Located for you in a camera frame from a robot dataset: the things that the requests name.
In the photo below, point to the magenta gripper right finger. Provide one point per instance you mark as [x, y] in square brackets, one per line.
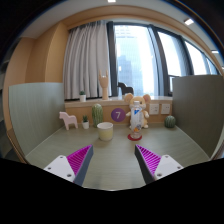
[153, 166]

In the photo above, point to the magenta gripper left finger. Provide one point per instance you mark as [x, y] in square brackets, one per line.
[72, 167]

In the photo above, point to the clear plastic water bottle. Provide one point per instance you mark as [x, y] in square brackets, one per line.
[136, 120]

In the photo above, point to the red round coaster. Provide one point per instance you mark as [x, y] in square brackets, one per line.
[134, 139]

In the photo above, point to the round green cactus ornament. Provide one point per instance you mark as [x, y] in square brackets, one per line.
[170, 121]

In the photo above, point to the small potted plant white pot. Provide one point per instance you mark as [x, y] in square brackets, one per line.
[85, 122]

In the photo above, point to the pink wooden horse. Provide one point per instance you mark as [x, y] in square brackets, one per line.
[68, 119]

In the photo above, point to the pale yellow cup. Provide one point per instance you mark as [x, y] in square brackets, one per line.
[105, 131]

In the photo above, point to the tall green cactus ornament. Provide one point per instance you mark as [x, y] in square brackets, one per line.
[97, 114]

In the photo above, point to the purple number seven disc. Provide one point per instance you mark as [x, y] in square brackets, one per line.
[118, 115]

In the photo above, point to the plush hamster toy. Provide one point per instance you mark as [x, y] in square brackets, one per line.
[143, 100]

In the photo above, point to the left grey partition panel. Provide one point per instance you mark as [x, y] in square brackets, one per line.
[34, 112]

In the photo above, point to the grey partition panel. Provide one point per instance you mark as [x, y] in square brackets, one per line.
[198, 106]
[34, 112]

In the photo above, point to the potted plant on sill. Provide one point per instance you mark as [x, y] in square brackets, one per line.
[82, 96]

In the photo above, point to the right grey partition panel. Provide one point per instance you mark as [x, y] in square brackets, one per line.
[198, 106]

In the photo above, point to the black animal figure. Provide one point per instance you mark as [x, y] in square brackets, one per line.
[125, 89]

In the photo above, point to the grey curtain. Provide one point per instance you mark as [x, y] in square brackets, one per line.
[86, 56]

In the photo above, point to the left white wall socket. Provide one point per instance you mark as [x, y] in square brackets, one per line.
[154, 109]

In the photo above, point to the white wall socket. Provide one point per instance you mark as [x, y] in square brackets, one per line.
[154, 109]
[165, 109]

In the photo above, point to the right white wall socket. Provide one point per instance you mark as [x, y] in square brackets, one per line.
[165, 109]

